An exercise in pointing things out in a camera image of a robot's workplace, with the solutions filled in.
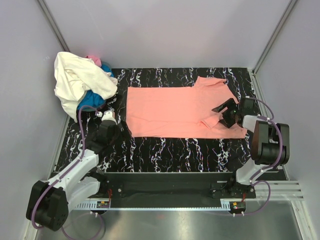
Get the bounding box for right slotted cable duct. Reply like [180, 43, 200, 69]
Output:
[220, 198, 247, 210]

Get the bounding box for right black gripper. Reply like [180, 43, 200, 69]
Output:
[211, 98, 241, 129]

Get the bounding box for blue t shirt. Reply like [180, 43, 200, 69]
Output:
[77, 61, 114, 110]

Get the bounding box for slotted cable duct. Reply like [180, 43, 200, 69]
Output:
[220, 198, 247, 210]
[74, 199, 110, 211]

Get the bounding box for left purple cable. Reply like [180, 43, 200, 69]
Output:
[28, 106, 107, 238]

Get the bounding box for salmon pink t shirt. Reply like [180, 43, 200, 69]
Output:
[125, 76, 247, 139]

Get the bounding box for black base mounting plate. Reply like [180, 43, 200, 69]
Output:
[95, 172, 256, 210]

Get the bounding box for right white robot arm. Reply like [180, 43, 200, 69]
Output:
[211, 96, 290, 199]

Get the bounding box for cream t shirt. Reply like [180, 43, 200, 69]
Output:
[54, 51, 118, 122]

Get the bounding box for left slotted cable duct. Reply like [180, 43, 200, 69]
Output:
[74, 199, 110, 211]

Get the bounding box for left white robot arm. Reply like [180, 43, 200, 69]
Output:
[26, 110, 129, 232]

